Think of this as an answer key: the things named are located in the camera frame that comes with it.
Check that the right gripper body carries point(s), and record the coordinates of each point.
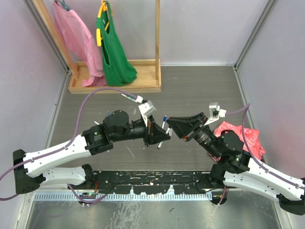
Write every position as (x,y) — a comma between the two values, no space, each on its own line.
(188,136)

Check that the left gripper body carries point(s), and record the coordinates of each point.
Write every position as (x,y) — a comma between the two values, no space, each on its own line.
(148,130)

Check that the black white marker pen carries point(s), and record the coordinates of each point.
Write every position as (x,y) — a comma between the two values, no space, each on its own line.
(160,145)

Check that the red patterned cloth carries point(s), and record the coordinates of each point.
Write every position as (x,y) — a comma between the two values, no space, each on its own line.
(251,136)

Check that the wooden clothes rack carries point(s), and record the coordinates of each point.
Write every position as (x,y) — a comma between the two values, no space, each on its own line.
(148,71)

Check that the green tank top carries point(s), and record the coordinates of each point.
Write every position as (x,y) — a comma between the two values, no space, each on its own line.
(117,70)

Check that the pink shirt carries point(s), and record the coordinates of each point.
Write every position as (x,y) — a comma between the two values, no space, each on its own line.
(81,43)

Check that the yellow hanger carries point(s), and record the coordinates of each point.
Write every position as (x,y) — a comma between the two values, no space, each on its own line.
(104,23)

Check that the blue grey hanger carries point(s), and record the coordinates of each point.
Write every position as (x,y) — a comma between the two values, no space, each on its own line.
(63,5)

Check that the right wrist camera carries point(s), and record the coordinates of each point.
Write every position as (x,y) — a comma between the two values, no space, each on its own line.
(215,113)

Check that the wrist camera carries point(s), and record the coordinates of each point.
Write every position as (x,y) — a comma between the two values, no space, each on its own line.
(215,113)
(146,108)

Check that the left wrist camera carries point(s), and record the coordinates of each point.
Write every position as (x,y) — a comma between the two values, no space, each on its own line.
(146,108)

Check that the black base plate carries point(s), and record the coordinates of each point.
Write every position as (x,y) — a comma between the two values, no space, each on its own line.
(150,182)

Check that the grey slotted cable duct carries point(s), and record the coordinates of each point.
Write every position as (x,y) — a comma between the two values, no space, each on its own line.
(68,196)

